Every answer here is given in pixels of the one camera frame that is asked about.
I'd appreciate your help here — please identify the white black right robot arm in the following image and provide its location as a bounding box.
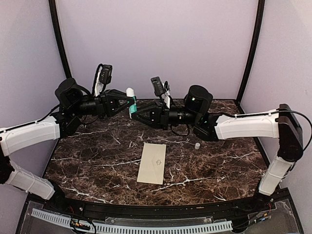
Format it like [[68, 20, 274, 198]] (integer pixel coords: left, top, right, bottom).
[[131, 85, 304, 212]]

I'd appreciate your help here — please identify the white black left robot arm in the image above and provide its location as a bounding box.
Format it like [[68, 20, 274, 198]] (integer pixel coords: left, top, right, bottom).
[[0, 78, 135, 213]]

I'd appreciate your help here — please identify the black front rail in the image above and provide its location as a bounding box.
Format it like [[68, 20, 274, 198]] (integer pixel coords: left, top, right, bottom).
[[45, 197, 270, 220]]

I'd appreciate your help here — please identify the cream paper envelope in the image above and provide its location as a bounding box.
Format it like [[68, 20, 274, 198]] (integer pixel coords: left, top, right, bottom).
[[137, 143, 166, 185]]

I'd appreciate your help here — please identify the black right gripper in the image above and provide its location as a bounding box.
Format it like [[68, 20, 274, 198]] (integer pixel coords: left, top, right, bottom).
[[131, 101, 200, 131]]

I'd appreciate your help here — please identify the black right frame post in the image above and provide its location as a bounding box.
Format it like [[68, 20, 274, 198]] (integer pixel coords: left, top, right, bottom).
[[235, 0, 265, 105]]

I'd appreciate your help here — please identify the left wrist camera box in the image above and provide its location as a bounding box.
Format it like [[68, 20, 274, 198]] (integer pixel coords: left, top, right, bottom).
[[99, 64, 113, 84]]

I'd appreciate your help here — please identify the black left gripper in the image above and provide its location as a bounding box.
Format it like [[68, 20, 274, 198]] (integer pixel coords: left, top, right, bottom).
[[70, 88, 137, 119]]

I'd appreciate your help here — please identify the white slotted cable duct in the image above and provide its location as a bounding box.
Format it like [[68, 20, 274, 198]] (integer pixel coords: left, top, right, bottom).
[[31, 209, 233, 234]]

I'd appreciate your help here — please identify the white glue stick cap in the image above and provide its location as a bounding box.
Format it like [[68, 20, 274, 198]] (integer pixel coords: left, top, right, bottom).
[[195, 142, 200, 150]]

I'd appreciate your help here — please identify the green white glue stick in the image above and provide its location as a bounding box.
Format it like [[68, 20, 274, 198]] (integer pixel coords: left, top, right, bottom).
[[126, 87, 137, 118]]

